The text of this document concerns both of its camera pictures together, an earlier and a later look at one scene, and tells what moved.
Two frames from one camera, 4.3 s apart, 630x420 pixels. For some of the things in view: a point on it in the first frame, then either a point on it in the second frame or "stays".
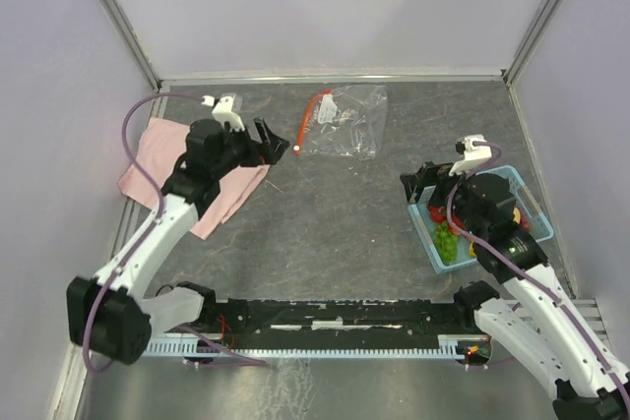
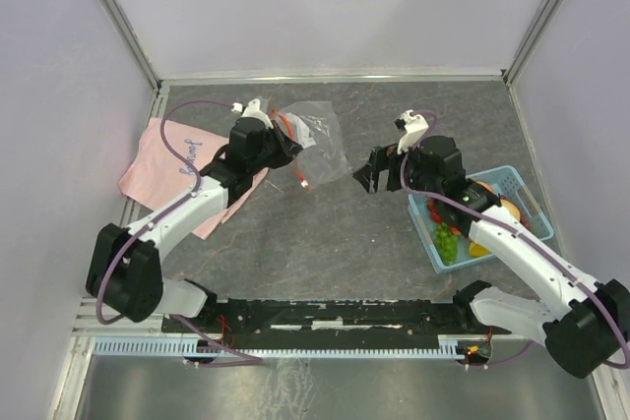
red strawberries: (438, 215) stays
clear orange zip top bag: (345, 121) to (325, 161)
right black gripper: (426, 175) to (381, 158)
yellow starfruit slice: (472, 251) stays
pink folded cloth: (158, 148) stays
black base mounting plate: (326, 325) stays
